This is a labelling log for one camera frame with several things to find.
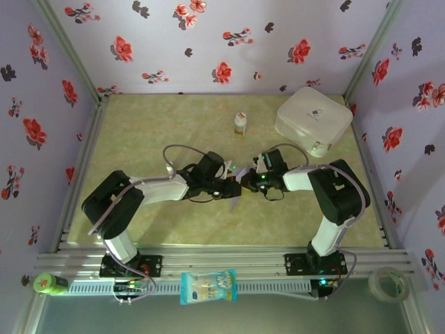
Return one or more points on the green can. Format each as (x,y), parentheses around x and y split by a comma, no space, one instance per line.
(48,283)

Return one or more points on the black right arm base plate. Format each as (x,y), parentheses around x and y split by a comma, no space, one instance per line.
(293,264)

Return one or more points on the white pill bottle orange label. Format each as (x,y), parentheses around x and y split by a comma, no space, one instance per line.
(240,121)

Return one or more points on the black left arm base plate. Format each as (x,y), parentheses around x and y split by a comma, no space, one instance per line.
(153,264)

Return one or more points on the clear tape roll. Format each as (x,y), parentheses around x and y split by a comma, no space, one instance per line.
(373,278)

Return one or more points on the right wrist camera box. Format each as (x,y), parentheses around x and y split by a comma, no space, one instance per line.
(259,165)

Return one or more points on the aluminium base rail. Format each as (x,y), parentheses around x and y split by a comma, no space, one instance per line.
(222,259)

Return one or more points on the aluminium frame post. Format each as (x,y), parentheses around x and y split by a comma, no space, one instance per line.
(374,45)
(66,45)

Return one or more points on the aluminium side rail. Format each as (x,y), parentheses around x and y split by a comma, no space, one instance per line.
(370,174)
(89,139)

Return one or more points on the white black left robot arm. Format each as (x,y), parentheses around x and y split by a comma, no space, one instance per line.
(160,189)

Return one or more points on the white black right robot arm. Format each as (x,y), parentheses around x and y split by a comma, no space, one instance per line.
(299,179)

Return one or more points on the white zip case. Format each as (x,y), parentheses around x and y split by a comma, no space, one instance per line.
(313,111)

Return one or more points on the blue snack packet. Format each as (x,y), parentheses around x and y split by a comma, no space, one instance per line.
(208,287)

